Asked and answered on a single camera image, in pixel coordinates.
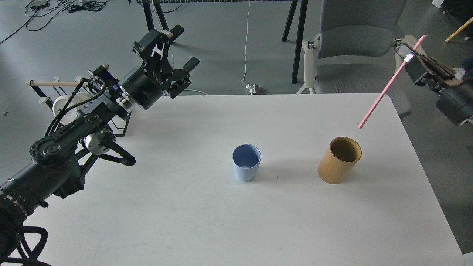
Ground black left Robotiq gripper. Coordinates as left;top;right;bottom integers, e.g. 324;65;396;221
119;25;200;110

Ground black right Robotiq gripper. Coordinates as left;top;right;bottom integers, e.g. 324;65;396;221
395;43;473;126

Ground pink chopstick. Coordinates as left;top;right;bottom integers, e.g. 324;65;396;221
358;35;428;129

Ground light blue plastic cup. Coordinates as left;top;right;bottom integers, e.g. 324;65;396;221
232;144;262;182

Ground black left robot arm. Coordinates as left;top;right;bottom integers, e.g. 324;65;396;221
1;25;199;266

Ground bamboo wooden cup holder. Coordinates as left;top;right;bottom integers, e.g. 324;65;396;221
317;137;362;184

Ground grey office chair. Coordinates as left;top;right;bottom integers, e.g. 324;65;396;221
296;0;422;119

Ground white smiley mug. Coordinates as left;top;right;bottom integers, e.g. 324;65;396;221
52;92;92;125

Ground black table trestle legs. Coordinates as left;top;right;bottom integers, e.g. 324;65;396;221
135;0;309;84

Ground black wire mug rack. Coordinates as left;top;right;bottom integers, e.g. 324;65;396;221
26;76;130;137

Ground white hanging cable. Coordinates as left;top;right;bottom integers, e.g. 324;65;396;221
241;2;251;88

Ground black floor cable bundle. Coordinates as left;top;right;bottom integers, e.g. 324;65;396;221
0;0;111;44

